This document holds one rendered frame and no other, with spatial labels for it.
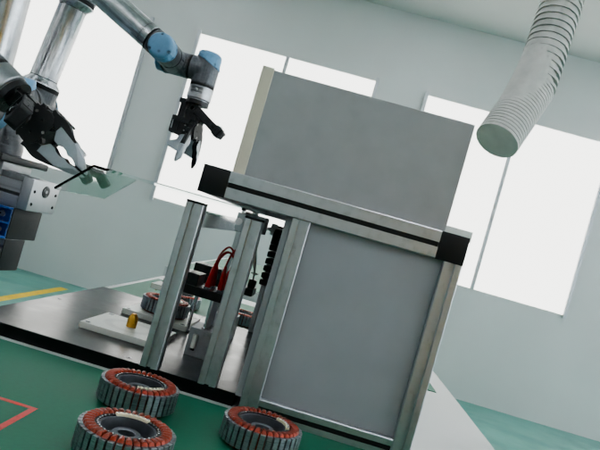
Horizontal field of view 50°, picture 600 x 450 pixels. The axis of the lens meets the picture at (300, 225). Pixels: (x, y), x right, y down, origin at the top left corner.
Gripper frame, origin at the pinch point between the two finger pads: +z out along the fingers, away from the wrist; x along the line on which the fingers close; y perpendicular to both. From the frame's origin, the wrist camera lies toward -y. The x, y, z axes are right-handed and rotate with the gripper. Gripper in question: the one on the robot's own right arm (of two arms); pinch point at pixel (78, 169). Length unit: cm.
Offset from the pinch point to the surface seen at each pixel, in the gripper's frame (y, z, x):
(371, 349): -10, 58, -17
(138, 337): 4.1, 29.3, 14.1
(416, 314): -10, 59, -26
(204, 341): 6.8, 38.2, 6.4
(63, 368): -16.7, 27.1, 19.1
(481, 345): 484, 199, -56
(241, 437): -29, 52, 2
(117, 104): 481, -197, 31
